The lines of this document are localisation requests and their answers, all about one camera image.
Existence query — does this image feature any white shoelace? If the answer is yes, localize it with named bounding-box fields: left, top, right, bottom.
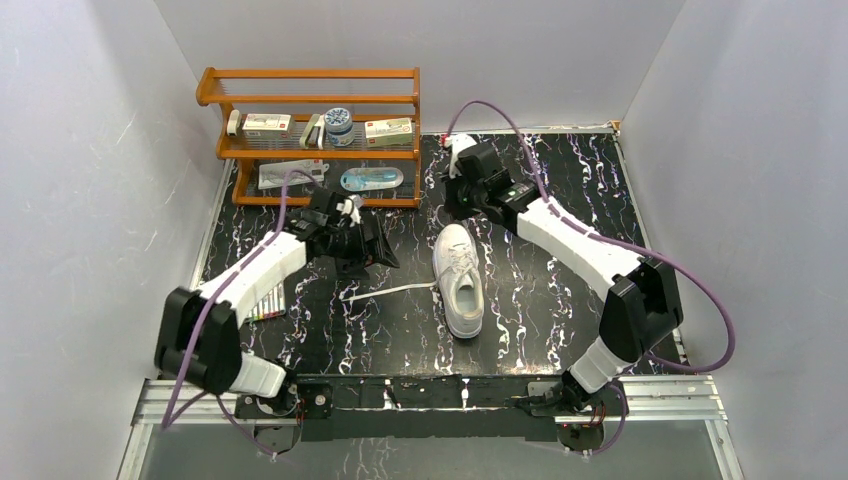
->
left=345, top=245, right=476, bottom=302

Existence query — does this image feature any white sneaker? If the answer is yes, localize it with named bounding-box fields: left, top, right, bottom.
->
left=433, top=224, right=484, bottom=339

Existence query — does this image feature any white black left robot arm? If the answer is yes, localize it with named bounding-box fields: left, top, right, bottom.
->
left=154, top=188, right=399, bottom=416

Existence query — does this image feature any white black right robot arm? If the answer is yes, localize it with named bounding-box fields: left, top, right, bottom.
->
left=441, top=134, right=683, bottom=416

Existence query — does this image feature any blue packaged toothbrush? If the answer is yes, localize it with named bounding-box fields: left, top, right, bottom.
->
left=340, top=167, right=404, bottom=192

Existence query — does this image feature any white packaged item lower shelf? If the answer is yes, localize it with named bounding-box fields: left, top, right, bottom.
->
left=257, top=159, right=329, bottom=190

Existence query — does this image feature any coloured marker pen set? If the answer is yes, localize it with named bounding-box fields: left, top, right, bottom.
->
left=245, top=283, right=287, bottom=323

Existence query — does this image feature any orange wooden shelf rack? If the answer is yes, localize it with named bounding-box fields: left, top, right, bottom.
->
left=195, top=67, right=423, bottom=209

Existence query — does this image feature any white green box right shelf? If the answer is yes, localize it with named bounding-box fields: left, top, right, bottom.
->
left=364, top=117, right=414, bottom=148

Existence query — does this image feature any blue white round jar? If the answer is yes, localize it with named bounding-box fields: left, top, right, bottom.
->
left=323, top=107, right=355, bottom=147

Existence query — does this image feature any white box left shelf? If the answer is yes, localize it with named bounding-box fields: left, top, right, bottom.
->
left=241, top=113, right=295, bottom=139

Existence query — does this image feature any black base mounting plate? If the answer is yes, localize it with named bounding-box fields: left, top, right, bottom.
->
left=235, top=374, right=629, bottom=454

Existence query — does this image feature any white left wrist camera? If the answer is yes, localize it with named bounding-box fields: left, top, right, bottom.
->
left=335, top=195, right=362, bottom=228

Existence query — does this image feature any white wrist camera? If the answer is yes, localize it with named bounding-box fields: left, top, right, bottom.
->
left=442, top=133, right=477, bottom=179
left=335, top=195, right=362, bottom=228

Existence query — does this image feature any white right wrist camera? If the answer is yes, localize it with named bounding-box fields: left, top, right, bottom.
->
left=442, top=133, right=477, bottom=179

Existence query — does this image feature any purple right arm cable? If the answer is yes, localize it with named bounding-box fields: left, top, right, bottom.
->
left=445, top=99, right=737, bottom=457

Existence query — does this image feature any white handle tool left shelf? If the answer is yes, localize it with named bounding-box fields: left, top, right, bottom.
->
left=225, top=109, right=242, bottom=137

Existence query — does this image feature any aluminium rail frame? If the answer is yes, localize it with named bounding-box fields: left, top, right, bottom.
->
left=132, top=378, right=729, bottom=427

